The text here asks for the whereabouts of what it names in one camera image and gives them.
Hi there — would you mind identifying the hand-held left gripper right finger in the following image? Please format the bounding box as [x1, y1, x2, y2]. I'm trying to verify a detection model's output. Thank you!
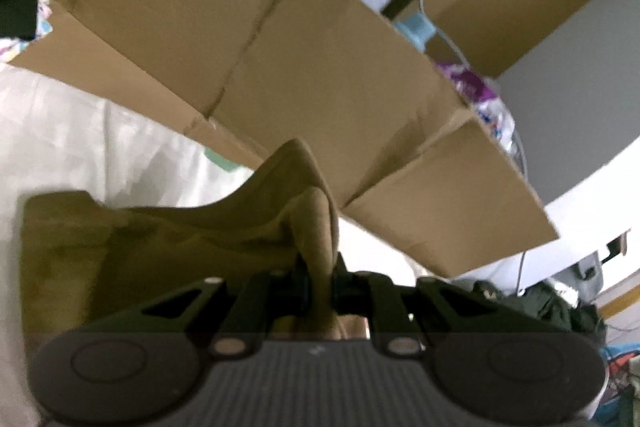
[334, 254, 501, 355]

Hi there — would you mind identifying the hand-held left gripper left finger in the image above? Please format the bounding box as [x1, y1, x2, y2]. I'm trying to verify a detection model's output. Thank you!
[142, 254, 311, 355]

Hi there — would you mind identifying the brown printed t-shirt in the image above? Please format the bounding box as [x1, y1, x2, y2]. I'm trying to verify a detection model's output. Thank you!
[22, 138, 371, 343]

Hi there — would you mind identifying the dark clothes pile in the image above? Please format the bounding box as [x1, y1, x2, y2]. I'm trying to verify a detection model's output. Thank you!
[470, 279, 606, 348]

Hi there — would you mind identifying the flattened cardboard box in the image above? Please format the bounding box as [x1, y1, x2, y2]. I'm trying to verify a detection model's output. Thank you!
[7, 0, 560, 279]

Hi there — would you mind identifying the purple printed plastic packet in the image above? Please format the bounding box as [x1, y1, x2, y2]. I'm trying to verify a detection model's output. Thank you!
[435, 61, 516, 142]

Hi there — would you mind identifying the light blue detergent bottle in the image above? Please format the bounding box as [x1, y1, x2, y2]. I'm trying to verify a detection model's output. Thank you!
[395, 13, 435, 52]

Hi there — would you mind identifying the white bear-print blanket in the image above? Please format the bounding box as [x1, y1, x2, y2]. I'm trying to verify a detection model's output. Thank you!
[0, 62, 526, 427]

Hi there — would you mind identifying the teal bag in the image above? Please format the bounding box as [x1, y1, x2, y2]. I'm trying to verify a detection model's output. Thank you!
[600, 342, 640, 408]

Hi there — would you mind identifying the black cloth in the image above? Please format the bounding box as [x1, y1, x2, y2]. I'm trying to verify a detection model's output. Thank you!
[0, 0, 41, 40]

